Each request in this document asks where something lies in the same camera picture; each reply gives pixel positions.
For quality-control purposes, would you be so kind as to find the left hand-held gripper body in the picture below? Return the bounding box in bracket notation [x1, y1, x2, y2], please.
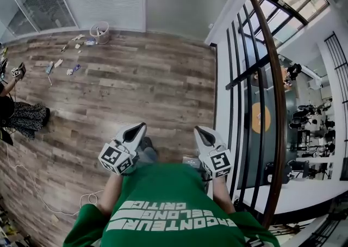
[98, 138, 139, 176]

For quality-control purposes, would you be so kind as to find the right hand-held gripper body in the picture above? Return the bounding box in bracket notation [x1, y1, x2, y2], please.
[198, 146, 232, 178]

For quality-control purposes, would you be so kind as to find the frosted glass door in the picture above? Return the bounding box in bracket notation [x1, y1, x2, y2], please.
[146, 0, 247, 42]

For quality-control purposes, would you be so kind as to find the person's left forearm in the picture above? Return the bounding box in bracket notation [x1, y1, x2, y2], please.
[96, 169, 126, 216]

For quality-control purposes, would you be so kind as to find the person's right forearm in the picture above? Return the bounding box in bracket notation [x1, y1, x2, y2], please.
[212, 174, 236, 214]

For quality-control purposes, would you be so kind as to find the person's leg in jeans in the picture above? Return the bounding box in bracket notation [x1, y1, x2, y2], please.
[135, 136, 159, 165]

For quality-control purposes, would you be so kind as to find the black box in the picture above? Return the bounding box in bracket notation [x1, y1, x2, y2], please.
[181, 154, 202, 168]

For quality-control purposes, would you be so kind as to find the row of black railing bars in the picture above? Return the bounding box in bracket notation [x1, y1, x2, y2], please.
[225, 3, 276, 214]

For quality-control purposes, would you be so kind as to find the round orange table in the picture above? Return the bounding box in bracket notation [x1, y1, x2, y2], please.
[251, 102, 272, 134]

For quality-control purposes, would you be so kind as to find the person's green printed shirt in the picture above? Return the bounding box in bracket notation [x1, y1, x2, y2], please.
[63, 162, 281, 247]

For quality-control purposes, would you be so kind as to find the black machine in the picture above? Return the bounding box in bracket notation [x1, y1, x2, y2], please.
[264, 159, 311, 184]

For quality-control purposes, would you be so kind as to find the brown wooden handrail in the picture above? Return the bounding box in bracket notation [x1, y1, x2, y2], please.
[248, 0, 288, 231]

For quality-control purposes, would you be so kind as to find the black equipment cluster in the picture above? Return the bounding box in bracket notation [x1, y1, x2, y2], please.
[288, 98, 337, 159]

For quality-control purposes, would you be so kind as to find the white waste bin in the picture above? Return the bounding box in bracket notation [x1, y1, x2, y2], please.
[89, 21, 110, 45]

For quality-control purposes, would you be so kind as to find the white air conditioner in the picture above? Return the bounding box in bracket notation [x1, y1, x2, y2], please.
[306, 71, 331, 89]

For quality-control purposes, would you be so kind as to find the black metal railing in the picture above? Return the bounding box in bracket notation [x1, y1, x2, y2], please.
[323, 30, 348, 143]

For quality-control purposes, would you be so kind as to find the black framed window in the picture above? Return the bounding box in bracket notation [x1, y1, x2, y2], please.
[246, 0, 331, 48]

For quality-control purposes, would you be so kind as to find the glass partition with blind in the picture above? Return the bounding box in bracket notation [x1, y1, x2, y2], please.
[0, 0, 78, 40]

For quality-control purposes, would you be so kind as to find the white cable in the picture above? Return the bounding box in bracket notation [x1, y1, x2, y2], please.
[4, 142, 105, 217]

